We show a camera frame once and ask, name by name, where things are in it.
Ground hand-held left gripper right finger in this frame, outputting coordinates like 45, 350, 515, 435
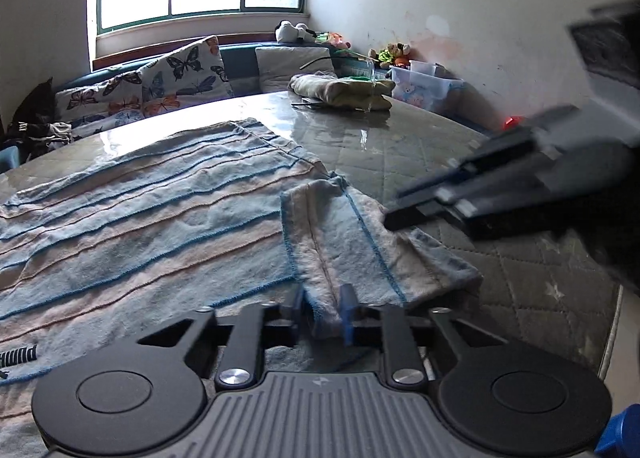
339, 285, 482, 387

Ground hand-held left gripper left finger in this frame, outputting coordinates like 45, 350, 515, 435
136, 286, 307, 390

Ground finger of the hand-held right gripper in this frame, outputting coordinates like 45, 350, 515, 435
382, 198, 477, 241
397, 130, 537, 205

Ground blue pink striped towel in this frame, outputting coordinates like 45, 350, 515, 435
0, 117, 484, 458

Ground dark clothes heap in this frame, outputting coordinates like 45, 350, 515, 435
2, 77, 75, 155

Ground clear plastic storage box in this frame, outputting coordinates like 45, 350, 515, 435
389, 59, 467, 115

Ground brown green plush toys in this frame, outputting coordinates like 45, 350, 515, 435
368, 42, 415, 70

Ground folded green beige cloth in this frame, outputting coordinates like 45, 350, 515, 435
288, 71, 397, 113

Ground colourful plush toys heap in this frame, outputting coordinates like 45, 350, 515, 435
318, 30, 353, 53

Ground grey square cushion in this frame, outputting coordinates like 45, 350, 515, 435
254, 45, 339, 95

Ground black white plush toy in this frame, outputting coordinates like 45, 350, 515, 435
273, 20, 319, 45

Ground blue sofa bench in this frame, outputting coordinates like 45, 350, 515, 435
54, 40, 351, 100

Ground large butterfly print pillow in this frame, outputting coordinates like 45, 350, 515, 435
136, 35, 235, 118

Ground blue plastic object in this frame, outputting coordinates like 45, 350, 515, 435
594, 407, 640, 457

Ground small butterfly print pillow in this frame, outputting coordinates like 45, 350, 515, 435
53, 69, 147, 140

